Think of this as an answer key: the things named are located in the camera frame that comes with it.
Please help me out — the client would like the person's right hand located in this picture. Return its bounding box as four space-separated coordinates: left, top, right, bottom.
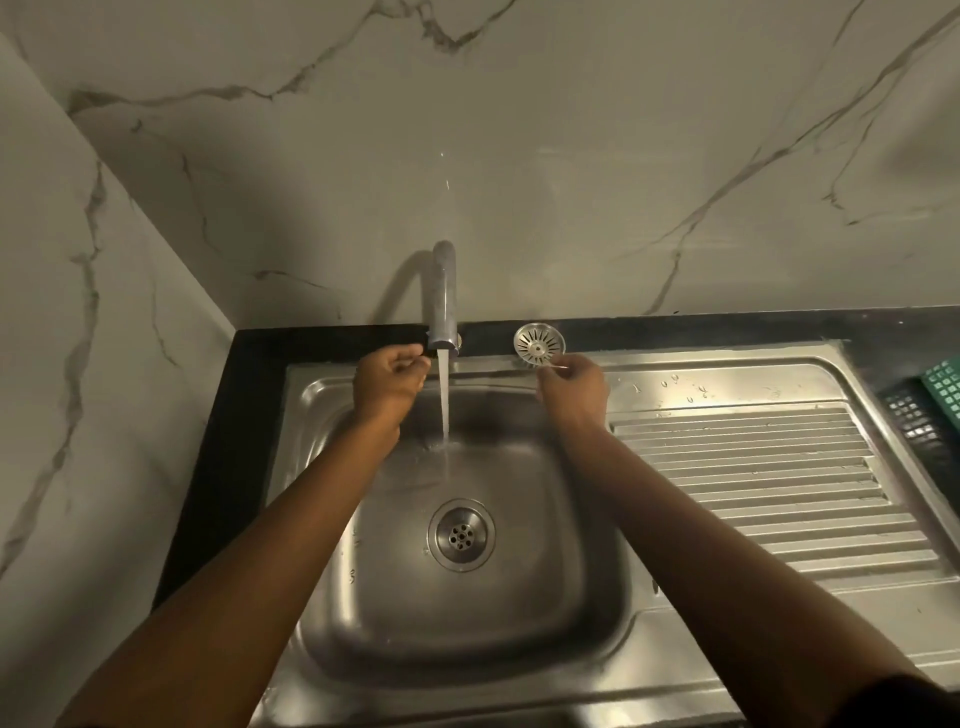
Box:
535 353 611 441

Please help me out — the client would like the person's left hand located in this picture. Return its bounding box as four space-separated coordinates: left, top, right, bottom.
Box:
351 343 433 446

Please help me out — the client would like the person's right forearm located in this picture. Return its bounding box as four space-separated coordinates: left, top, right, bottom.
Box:
556 421 935 728

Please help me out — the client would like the person's left forearm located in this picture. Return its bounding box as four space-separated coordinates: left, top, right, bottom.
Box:
56 420 406 728

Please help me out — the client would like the round steel sink strainer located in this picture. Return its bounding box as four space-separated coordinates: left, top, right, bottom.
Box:
513 321 567 370

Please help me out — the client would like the running water stream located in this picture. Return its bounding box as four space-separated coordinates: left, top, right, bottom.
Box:
437 349 453 451

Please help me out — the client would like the grey curved faucet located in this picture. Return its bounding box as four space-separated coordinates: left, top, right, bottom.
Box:
425 240 465 356

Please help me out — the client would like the round steel sink drain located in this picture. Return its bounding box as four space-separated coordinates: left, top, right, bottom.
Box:
426 498 497 573

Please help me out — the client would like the stainless steel sink with drainboard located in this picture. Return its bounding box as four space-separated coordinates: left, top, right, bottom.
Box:
251 339 960 728

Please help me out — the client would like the green plastic basket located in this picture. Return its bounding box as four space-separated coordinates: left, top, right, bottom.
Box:
920 358 960 433

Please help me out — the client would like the black sleeve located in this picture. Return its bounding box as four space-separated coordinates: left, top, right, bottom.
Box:
846 669 960 728

